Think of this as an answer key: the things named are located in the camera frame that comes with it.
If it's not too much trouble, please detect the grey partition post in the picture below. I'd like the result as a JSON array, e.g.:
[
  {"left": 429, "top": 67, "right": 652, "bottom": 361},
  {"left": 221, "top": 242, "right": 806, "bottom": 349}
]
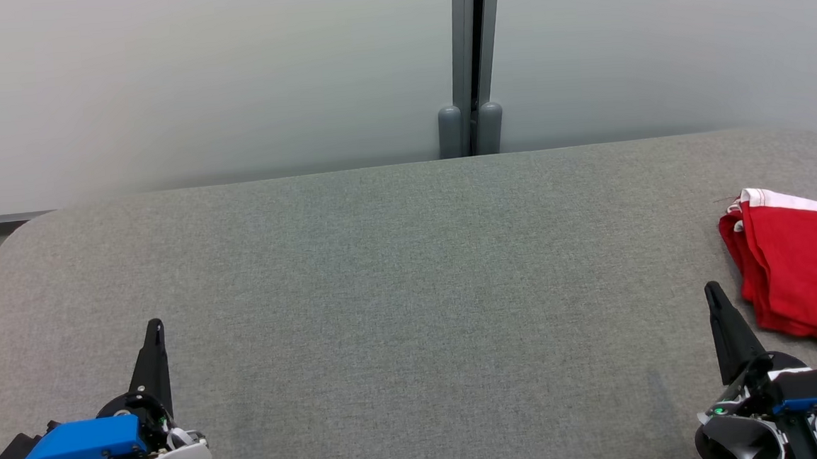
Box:
[{"left": 445, "top": 0, "right": 511, "bottom": 158}]

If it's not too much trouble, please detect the grey cylindrical post foot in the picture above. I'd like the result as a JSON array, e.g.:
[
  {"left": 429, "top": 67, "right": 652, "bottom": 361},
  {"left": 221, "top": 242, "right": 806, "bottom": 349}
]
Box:
[
  {"left": 436, "top": 103, "right": 464, "bottom": 159},
  {"left": 475, "top": 101, "right": 505, "bottom": 156}
]

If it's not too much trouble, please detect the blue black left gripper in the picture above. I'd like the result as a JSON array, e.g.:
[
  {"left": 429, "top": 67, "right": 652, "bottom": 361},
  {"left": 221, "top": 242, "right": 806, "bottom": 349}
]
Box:
[{"left": 1, "top": 317, "right": 176, "bottom": 459}]

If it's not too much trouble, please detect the red Bulls 23 jersey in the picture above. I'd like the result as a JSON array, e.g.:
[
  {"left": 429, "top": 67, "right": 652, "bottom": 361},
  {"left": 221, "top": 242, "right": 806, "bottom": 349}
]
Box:
[{"left": 716, "top": 194, "right": 817, "bottom": 372}]

